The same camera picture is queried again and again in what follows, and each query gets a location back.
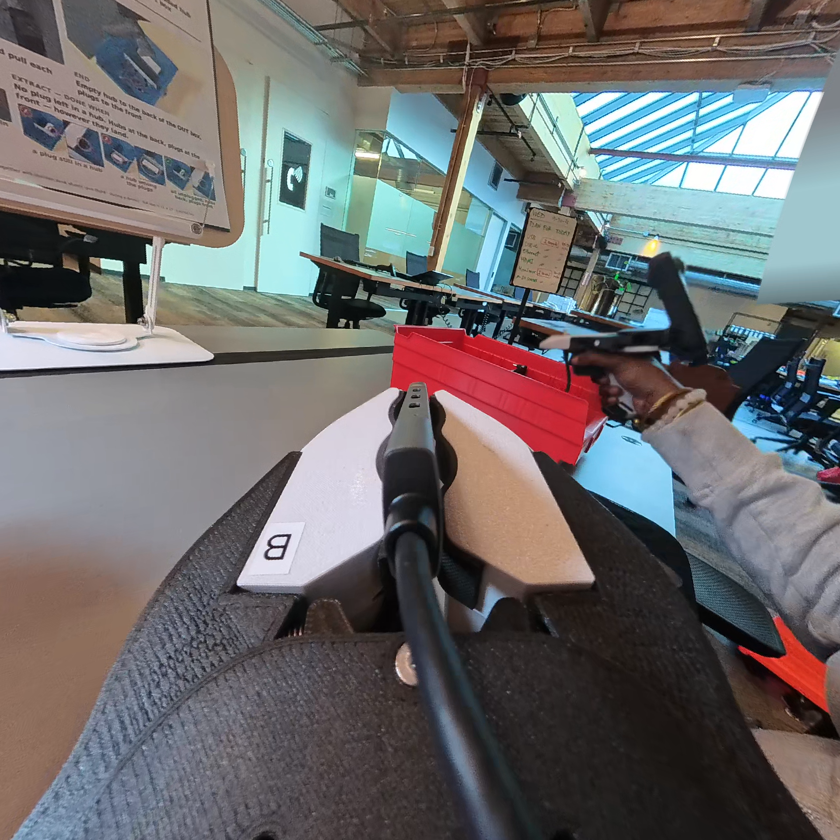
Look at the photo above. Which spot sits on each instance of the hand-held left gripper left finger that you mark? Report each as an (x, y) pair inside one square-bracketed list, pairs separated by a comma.
[(321, 505)]

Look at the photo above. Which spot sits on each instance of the red plastic bin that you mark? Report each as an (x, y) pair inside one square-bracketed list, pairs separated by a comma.
[(472, 387)]

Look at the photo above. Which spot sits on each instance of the black phone door sign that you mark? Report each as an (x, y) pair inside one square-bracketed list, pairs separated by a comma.
[(295, 170)]

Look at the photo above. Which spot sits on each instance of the person's right hand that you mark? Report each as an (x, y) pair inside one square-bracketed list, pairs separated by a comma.
[(646, 380)]

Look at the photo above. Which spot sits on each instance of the person's right forearm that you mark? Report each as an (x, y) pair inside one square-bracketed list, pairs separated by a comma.
[(754, 499)]

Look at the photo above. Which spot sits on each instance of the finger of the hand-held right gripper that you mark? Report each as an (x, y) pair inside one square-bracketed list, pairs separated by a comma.
[(556, 341)]

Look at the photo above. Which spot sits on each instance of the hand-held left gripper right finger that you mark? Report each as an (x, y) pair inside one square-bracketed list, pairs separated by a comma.
[(512, 512)]

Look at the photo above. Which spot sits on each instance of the instruction poster on board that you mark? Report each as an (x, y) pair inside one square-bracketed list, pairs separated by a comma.
[(118, 98)]

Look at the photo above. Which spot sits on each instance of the wooden office desk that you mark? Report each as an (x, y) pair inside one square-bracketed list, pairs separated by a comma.
[(407, 282)]

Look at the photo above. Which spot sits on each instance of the wooden pillar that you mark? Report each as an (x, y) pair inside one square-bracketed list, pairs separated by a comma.
[(459, 164)]

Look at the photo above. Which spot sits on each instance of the red plastic crate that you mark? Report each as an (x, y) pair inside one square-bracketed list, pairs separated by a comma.
[(794, 663)]

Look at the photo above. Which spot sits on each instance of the whiteboard with writing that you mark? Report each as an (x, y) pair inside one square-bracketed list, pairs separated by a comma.
[(544, 249)]

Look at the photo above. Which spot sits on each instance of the dark desk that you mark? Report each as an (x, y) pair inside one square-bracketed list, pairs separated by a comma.
[(79, 243)]

